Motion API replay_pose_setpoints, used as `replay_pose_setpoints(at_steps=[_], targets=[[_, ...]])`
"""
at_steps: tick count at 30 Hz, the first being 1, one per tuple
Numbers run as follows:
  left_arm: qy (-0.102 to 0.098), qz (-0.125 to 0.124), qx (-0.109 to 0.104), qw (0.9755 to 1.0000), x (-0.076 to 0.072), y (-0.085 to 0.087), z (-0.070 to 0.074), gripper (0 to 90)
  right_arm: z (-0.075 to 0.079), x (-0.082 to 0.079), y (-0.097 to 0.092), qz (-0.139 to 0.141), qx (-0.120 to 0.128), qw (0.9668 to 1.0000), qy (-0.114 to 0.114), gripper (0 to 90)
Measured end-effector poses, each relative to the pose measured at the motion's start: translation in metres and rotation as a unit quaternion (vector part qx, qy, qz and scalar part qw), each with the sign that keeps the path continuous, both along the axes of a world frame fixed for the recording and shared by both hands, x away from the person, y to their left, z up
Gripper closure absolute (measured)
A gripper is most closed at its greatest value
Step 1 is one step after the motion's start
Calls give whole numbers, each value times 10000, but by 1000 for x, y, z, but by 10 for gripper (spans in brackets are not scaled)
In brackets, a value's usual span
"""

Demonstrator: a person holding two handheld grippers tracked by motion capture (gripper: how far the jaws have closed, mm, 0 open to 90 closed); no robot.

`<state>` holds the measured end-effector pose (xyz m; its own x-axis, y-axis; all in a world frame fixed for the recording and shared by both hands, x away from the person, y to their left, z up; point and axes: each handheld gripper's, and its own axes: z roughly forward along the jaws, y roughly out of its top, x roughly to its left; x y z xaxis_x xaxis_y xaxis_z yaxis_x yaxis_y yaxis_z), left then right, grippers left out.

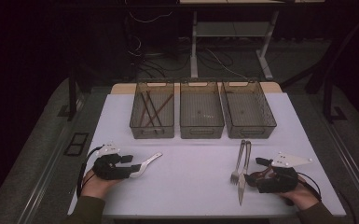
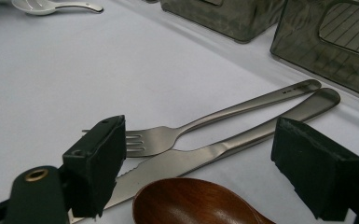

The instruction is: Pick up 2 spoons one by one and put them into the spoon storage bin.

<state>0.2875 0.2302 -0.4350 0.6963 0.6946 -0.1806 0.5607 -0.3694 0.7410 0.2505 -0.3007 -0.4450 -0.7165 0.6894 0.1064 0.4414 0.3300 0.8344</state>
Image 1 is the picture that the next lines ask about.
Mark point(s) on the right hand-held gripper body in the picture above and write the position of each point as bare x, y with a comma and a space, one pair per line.
281, 183

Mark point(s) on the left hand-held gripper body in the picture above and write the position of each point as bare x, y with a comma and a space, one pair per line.
108, 168

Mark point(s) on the metal table knife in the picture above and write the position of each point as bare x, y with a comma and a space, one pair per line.
241, 191

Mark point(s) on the white ceramic spoon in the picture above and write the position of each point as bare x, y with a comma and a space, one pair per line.
150, 160

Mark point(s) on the metal fork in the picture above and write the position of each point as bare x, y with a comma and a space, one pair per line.
240, 155

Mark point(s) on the smoky clear plastic bin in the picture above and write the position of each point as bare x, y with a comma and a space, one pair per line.
168, 119
202, 109
248, 109

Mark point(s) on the person's left hand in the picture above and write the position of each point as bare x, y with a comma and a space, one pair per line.
94, 186

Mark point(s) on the person's right hand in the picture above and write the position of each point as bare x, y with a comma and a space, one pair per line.
304, 196

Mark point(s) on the black slanted metal stand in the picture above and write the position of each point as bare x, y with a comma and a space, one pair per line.
315, 82

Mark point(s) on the white metal desk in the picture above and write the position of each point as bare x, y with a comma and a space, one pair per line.
194, 46

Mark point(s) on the aluminium rail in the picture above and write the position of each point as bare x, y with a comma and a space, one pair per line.
352, 163
38, 193

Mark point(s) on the black post stand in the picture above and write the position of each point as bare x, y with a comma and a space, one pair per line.
326, 99
72, 99

